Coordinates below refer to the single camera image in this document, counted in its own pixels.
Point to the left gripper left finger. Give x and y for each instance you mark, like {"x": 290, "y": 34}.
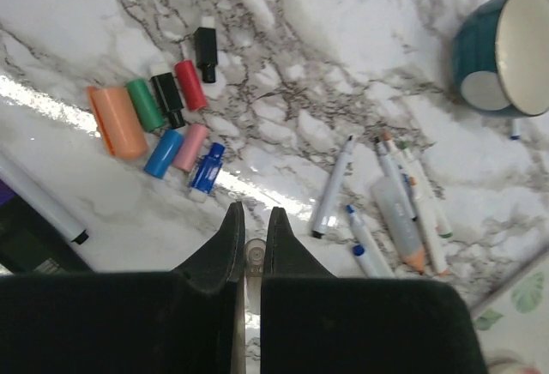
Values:
{"x": 187, "y": 320}

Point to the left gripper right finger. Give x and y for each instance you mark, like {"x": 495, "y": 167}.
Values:
{"x": 315, "y": 322}

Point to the blue capped white marker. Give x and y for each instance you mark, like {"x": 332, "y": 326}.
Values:
{"x": 366, "y": 251}

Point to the clear gel pen cap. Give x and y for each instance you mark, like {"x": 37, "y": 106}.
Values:
{"x": 254, "y": 254}

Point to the white pen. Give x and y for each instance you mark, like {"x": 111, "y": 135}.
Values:
{"x": 327, "y": 201}

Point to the red capped white marker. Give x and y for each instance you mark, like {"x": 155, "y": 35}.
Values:
{"x": 425, "y": 216}

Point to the orange highlighter clear cap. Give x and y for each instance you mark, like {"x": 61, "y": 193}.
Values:
{"x": 401, "y": 227}

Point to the dark blue pen cap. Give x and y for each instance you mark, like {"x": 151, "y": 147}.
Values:
{"x": 206, "y": 173}

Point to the green white marker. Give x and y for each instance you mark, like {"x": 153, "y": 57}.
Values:
{"x": 443, "y": 226}

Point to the pink pen cap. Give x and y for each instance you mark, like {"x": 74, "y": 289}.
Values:
{"x": 187, "y": 155}

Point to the black capped white marker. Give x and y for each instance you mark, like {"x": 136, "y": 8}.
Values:
{"x": 390, "y": 169}

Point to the green pen cap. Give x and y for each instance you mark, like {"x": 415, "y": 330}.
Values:
{"x": 145, "y": 106}

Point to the red pen cap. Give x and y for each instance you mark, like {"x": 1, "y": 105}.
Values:
{"x": 190, "y": 85}

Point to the black pen cap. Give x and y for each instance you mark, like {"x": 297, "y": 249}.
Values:
{"x": 167, "y": 94}
{"x": 205, "y": 38}

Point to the dark blue capped marker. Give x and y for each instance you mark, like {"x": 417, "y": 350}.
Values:
{"x": 515, "y": 129}

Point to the floral rectangular tray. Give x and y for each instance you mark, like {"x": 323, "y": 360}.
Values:
{"x": 512, "y": 325}

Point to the red thin marker left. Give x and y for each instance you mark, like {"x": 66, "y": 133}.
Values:
{"x": 44, "y": 203}

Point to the dark rimmed ceramic bowl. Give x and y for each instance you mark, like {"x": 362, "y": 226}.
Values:
{"x": 499, "y": 58}

